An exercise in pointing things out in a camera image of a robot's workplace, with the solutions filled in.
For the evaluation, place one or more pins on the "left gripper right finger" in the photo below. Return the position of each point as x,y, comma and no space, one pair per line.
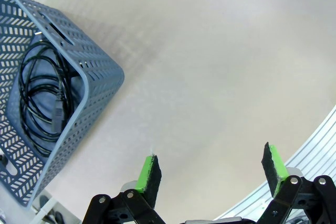
274,171

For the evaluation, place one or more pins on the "grooved aluminium profile rail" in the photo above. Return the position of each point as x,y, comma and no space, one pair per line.
315,140

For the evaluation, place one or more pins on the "grey-blue perforated plastic basket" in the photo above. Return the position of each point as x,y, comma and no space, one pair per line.
99,77

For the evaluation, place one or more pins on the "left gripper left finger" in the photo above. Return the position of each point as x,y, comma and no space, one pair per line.
152,179

